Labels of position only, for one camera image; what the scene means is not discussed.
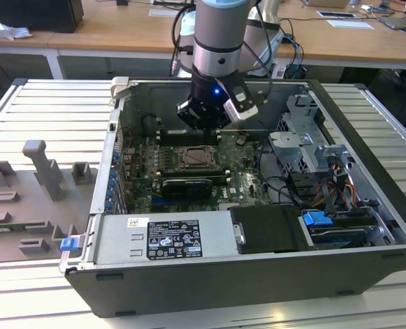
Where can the black box on desk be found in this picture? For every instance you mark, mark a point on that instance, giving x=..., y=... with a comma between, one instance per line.
x=35, y=15

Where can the white paper sheet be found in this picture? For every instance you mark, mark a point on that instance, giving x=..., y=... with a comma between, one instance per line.
x=350, y=23

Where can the grey case corner latch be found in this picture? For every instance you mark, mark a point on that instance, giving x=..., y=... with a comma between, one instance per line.
x=118, y=87

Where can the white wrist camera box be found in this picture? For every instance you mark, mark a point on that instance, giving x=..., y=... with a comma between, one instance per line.
x=243, y=113

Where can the blue disk carrier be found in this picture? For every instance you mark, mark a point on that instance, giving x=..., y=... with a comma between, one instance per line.
x=315, y=218

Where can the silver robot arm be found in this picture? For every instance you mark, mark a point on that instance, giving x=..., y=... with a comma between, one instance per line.
x=216, y=34

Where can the black cylinder capacitor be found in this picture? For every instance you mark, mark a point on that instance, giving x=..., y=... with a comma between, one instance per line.
x=149, y=123

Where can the long wooden desk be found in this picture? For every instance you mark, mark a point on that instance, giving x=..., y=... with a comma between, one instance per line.
x=120, y=31

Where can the grey parts rack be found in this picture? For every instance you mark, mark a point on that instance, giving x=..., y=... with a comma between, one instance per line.
x=24, y=202

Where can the black open PC case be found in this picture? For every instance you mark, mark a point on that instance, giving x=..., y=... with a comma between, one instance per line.
x=223, y=291

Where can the black plastic shroud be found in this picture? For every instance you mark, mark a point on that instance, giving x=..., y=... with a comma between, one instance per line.
x=267, y=229

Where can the grey metal drive cage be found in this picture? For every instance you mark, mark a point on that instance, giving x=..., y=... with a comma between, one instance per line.
x=291, y=147

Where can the green motherboard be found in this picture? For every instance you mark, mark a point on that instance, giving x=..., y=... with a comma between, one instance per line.
x=243, y=185

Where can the black graphics card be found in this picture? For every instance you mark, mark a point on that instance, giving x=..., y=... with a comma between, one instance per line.
x=185, y=190

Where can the CPU socket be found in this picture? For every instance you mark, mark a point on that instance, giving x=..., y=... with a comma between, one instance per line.
x=180, y=168

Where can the crumpled white paper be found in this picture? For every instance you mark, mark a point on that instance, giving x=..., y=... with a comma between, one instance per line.
x=12, y=31

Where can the silver power supply unit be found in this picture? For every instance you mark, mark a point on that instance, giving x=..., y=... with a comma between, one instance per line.
x=117, y=236

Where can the blue case latch tab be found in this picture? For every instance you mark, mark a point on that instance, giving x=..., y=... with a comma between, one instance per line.
x=68, y=245

